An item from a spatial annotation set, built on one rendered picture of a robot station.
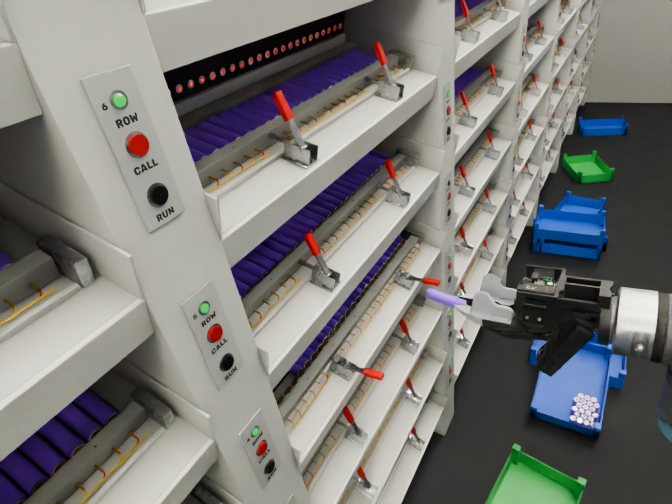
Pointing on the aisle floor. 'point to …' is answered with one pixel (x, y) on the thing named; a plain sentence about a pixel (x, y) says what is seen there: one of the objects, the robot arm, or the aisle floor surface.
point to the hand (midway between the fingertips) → (465, 306)
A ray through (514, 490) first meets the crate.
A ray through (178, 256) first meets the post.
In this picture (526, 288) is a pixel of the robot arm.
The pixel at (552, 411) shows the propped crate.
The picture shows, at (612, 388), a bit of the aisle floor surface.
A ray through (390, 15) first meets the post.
